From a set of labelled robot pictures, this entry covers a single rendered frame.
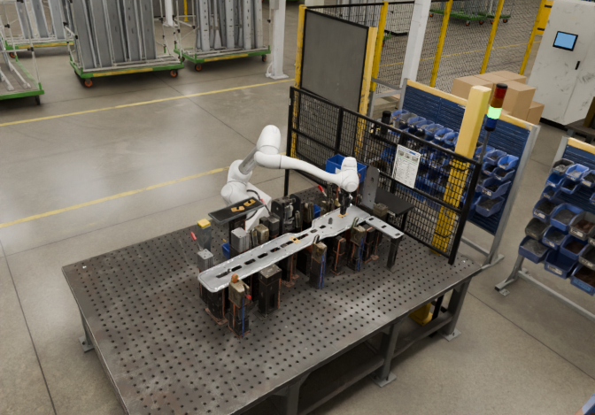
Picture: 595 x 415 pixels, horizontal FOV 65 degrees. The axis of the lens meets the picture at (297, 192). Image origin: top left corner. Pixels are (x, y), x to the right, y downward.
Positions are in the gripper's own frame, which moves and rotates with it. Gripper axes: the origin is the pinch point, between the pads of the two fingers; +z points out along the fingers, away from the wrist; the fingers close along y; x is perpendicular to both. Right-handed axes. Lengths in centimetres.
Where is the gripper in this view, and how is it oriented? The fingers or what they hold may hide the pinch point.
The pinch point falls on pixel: (343, 210)
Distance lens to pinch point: 339.6
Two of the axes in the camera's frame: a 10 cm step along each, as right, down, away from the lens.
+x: 7.4, -2.9, 6.0
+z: -0.7, 8.6, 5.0
